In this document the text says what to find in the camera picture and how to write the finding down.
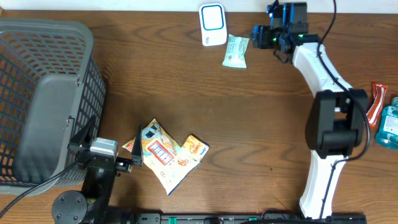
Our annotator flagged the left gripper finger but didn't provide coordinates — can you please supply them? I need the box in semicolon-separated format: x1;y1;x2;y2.
131;125;143;167
68;114;96;146

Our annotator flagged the large yellow snack bag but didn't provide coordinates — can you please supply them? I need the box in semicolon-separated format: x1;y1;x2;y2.
141;119;201;195

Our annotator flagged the small orange snack packet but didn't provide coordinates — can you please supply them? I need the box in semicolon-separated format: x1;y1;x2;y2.
182;135;210;161

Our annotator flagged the light teal snack packet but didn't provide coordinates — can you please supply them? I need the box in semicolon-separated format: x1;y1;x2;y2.
222;34;249;68

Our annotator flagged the red orange snack bar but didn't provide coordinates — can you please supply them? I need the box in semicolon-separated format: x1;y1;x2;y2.
366;83;388;128

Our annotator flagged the blue mouthwash bottle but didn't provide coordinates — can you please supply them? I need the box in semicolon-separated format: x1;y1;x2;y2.
375;97;398;150

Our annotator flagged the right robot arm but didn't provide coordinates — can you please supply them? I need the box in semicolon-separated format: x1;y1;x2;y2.
251;1;370;221

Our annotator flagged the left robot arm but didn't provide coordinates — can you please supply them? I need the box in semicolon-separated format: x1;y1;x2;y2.
52;115;144;223

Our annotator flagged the white barcode scanner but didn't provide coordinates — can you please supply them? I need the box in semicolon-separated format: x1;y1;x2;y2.
198;3;227;47

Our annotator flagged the grey plastic shopping basket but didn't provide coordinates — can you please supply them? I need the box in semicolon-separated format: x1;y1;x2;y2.
1;18;106;195

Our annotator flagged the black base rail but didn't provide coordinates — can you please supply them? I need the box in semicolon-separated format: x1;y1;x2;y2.
127;212;368;224

